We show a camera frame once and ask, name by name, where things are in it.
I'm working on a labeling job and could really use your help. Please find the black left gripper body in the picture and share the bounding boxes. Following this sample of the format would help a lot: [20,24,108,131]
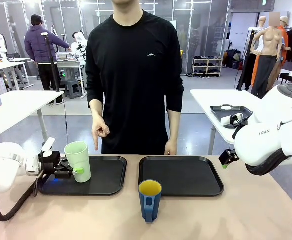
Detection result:
[38,150,73,179]

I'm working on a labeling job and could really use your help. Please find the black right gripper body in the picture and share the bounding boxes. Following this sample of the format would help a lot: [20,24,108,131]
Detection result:
[218,148,239,166]

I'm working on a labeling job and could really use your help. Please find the pale green plastic cup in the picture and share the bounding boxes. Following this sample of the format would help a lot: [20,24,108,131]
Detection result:
[64,141,91,183]

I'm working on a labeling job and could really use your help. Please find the person's right forearm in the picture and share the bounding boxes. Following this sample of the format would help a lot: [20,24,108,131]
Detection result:
[89,99,104,121]

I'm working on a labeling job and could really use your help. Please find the person's left forearm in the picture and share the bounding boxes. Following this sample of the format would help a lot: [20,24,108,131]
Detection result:
[167,109,181,143]

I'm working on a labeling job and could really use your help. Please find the person's right hand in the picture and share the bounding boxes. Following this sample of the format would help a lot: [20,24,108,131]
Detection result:
[91,116,110,151]

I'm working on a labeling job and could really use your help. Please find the person's left hand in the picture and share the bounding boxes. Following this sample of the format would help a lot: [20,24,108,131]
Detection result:
[164,139,178,156]

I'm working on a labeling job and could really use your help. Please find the black plastic serving tray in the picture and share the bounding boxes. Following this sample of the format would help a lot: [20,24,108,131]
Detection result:
[37,155,127,196]
[138,156,224,197]

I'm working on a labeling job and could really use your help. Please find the white handheld device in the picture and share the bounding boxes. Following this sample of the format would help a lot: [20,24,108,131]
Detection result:
[220,113,244,126]

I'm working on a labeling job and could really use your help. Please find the small dark grey tray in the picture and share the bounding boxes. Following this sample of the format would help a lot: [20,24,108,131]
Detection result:
[210,105,253,129]

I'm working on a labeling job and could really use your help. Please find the white side table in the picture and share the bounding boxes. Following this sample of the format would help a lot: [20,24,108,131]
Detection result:
[190,89,261,156]
[0,90,64,156]

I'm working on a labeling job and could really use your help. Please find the grey step stool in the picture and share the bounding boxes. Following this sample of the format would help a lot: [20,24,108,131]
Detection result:
[65,79,83,100]

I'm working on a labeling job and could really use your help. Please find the blue cup yellow inside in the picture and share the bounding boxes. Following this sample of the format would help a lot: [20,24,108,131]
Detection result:
[138,179,162,223]

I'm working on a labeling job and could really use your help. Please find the black tripod stand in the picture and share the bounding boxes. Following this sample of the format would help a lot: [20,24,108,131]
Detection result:
[40,32,64,104]

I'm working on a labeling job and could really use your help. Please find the white shoe rack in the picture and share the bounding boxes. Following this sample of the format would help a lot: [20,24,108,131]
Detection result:
[192,55,223,78]

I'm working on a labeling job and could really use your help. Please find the person's black shirt torso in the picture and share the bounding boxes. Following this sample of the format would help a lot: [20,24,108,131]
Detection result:
[85,0,184,156]

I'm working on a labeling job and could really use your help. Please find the white background desk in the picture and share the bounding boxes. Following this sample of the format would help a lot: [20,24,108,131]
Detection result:
[0,57,35,92]

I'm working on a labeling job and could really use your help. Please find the bare mannequin with dark trousers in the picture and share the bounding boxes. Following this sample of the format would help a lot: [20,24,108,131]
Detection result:
[250,11,285,100]

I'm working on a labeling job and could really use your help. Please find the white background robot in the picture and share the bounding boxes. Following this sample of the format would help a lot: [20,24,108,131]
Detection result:
[71,31,88,61]

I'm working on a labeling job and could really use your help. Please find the man in purple jacket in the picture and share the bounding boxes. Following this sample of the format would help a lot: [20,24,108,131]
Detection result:
[24,14,70,105]

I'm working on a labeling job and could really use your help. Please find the mannequin in orange clothes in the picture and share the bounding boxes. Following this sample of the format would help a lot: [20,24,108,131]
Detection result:
[278,16,292,62]

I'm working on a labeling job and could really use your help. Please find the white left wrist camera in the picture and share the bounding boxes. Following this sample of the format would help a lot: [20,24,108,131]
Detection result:
[40,136,56,153]

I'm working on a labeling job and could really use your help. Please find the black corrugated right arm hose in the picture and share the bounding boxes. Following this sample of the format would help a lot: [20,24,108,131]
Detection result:
[245,147,292,176]

